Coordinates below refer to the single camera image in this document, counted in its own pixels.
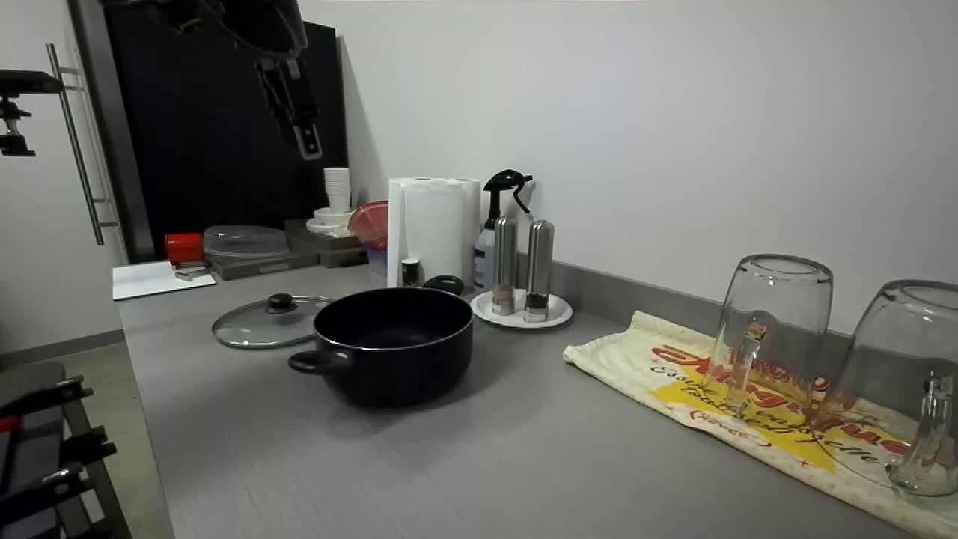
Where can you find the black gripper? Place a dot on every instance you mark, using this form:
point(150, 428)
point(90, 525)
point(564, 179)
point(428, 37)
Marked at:
point(279, 79)

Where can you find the glass lid with black knob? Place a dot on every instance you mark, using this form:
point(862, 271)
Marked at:
point(250, 328)

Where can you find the black cooking pot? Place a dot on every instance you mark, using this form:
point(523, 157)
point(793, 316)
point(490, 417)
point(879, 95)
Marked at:
point(398, 359)

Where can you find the clear drinking glass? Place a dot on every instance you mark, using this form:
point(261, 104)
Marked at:
point(901, 378)
point(773, 319)

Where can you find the white cups stack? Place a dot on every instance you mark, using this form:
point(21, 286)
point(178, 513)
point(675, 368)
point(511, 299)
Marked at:
point(337, 187)

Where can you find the bag of white plastic cutlery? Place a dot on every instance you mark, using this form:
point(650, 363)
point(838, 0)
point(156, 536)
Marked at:
point(328, 221)

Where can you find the grey plastic tray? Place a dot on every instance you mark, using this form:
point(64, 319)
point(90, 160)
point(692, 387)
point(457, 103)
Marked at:
point(334, 250)

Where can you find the black tall appliance panel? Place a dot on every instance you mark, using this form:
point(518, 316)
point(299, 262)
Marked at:
point(199, 179)

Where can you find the clear plastic dome cover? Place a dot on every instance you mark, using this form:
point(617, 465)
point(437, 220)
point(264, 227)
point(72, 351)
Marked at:
point(244, 241)

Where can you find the white paper towel roll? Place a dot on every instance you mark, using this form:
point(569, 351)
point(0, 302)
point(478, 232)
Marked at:
point(445, 226)
point(398, 227)

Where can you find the small red box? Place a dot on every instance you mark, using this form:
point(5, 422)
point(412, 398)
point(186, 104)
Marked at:
point(184, 250)

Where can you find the white flat board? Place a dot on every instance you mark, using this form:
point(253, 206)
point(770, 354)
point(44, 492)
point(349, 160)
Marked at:
point(150, 280)

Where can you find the steel spice grinder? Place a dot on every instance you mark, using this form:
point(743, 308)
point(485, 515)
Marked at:
point(503, 259)
point(539, 265)

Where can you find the small white saucer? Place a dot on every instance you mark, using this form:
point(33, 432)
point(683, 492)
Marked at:
point(558, 311)

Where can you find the black camera on stand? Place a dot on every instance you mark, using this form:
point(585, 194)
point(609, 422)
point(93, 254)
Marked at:
point(20, 83)

